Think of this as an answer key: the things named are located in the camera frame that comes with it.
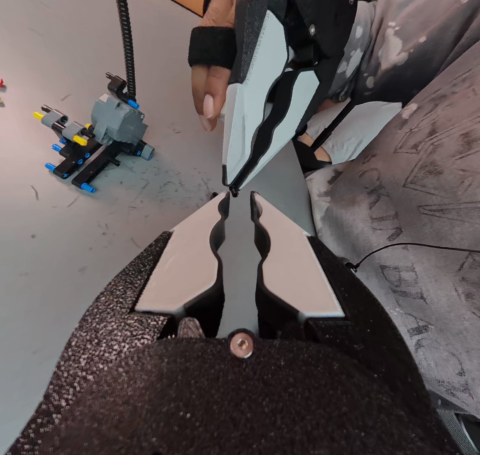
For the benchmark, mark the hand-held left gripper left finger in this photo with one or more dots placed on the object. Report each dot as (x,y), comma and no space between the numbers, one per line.
(180,271)

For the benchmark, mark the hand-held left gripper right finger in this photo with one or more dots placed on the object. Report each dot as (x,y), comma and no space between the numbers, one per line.
(296,271)

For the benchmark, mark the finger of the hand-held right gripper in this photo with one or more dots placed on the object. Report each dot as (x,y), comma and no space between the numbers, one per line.
(296,101)
(243,125)

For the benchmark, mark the person's right hand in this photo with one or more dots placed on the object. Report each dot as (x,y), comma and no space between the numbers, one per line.
(212,91)

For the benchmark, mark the small black toy brick connector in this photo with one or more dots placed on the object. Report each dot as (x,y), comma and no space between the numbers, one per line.
(234,192)

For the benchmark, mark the grey and black toy brick assembly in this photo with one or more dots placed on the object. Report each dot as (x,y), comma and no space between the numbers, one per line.
(120,119)

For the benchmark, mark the grey printed hoodie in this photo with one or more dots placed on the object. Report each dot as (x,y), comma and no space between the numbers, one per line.
(412,200)

